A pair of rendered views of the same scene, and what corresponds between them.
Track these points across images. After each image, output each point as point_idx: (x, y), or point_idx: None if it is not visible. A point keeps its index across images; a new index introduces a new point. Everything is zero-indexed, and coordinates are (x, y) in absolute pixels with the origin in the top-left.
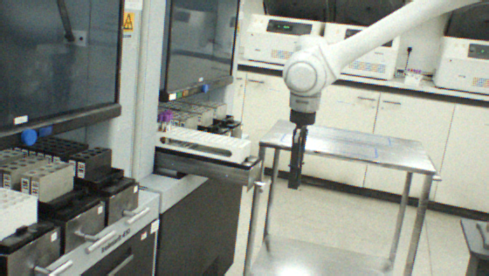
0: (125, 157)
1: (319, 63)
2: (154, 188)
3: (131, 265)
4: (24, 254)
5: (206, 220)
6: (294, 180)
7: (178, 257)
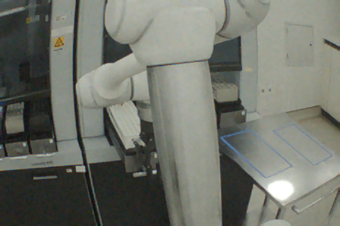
0: (66, 120)
1: (84, 85)
2: (86, 145)
3: (61, 182)
4: None
5: None
6: (149, 177)
7: (125, 197)
